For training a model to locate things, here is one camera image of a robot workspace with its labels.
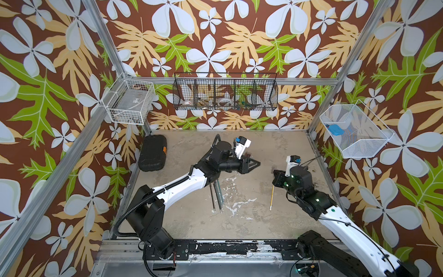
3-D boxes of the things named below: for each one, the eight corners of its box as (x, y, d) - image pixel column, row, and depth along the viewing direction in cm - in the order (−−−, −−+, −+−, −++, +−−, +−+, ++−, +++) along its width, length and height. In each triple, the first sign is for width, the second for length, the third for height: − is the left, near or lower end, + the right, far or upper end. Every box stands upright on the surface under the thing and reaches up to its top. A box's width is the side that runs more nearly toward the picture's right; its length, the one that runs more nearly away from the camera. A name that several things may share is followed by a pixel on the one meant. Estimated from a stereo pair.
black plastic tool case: (135, 172, 101) (131, 166, 97) (147, 140, 117) (144, 134, 112) (162, 172, 101) (159, 166, 97) (170, 140, 117) (168, 134, 112)
